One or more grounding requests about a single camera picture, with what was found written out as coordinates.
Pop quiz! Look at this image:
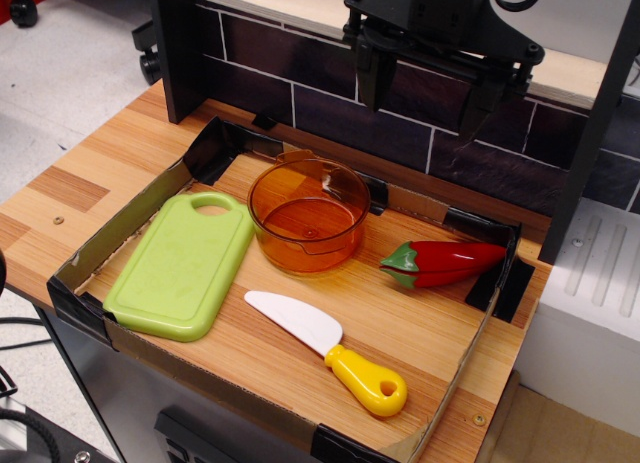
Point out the black cable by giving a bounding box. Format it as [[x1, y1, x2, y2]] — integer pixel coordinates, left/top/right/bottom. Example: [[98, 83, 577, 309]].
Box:
[[0, 315, 51, 351]]

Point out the white toy sink counter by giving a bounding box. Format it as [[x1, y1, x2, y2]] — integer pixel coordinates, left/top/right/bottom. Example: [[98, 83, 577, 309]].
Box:
[[516, 199, 639, 435]]

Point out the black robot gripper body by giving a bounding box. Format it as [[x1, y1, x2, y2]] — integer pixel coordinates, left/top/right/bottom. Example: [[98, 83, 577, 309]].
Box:
[[344, 0, 545, 90]]

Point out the black caster wheel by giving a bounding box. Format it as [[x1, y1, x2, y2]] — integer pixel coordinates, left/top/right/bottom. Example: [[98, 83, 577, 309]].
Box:
[[9, 0, 38, 28]]

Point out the red toy chili pepper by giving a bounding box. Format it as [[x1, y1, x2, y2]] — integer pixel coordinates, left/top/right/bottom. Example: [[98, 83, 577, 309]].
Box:
[[380, 241, 507, 289]]

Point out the dark brick pattern backsplash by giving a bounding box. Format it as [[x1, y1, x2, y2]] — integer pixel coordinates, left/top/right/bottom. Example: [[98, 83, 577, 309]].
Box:
[[194, 2, 640, 215]]

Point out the orange transparent plastic pot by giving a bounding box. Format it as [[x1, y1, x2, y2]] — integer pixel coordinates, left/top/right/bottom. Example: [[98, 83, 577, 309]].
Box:
[[247, 150, 371, 273]]

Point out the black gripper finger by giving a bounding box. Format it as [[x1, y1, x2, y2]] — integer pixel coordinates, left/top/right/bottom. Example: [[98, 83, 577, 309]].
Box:
[[458, 76, 506, 134], [354, 33, 397, 112]]

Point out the yellow handled white toy knife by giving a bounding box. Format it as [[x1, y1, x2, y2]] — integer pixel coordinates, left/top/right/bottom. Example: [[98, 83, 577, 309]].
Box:
[[244, 290, 408, 418]]

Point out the black oven door handle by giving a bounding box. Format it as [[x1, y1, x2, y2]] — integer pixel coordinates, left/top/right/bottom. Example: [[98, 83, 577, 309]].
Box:
[[154, 411, 236, 462]]

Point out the green plastic cutting board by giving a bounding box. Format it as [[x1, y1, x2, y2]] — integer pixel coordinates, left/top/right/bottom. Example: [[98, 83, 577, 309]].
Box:
[[104, 192, 254, 342]]

